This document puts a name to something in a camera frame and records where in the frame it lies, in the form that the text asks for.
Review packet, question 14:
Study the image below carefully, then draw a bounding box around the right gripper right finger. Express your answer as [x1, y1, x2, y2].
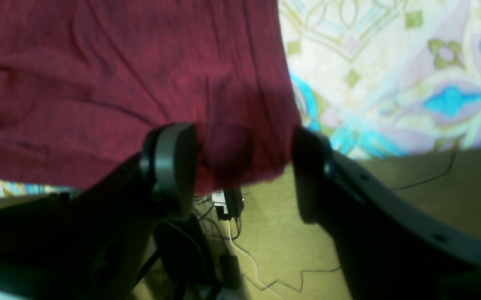
[293, 127, 481, 300]

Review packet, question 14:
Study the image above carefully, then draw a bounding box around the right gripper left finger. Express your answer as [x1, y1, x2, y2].
[0, 123, 198, 300]

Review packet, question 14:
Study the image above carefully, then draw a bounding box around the maroon long-sleeve t-shirt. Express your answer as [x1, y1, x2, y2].
[0, 0, 301, 193]

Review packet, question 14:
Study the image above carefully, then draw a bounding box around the white power strip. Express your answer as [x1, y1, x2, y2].
[211, 188, 245, 221]

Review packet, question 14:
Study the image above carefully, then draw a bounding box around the patterned tile tablecloth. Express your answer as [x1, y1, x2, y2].
[0, 0, 481, 197]

